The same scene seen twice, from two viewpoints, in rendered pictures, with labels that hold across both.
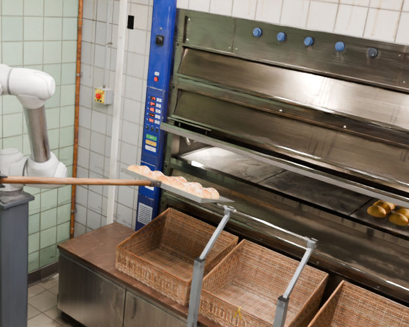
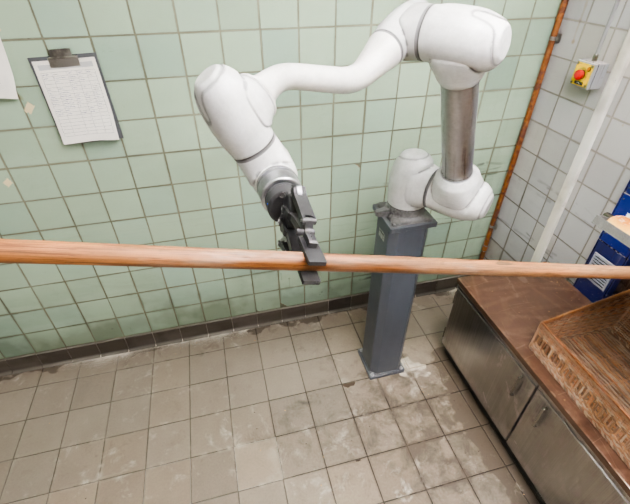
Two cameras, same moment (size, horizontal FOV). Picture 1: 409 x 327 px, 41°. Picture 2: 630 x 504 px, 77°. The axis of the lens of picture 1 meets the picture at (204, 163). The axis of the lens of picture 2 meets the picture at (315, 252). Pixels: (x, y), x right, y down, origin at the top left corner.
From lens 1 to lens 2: 159 cm
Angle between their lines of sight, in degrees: 41
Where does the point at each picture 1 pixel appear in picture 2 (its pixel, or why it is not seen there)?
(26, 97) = (447, 66)
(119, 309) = (517, 401)
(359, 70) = not seen: outside the picture
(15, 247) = (399, 278)
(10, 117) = (437, 100)
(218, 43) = not seen: outside the picture
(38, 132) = (458, 133)
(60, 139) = (498, 136)
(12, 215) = (402, 241)
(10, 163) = (410, 172)
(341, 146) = not seen: outside the picture
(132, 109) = not seen: outside the picture
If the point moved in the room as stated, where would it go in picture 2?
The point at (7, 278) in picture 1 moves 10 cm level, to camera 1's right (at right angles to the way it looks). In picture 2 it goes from (384, 308) to (403, 318)
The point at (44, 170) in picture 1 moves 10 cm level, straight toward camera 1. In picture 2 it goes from (456, 194) to (451, 208)
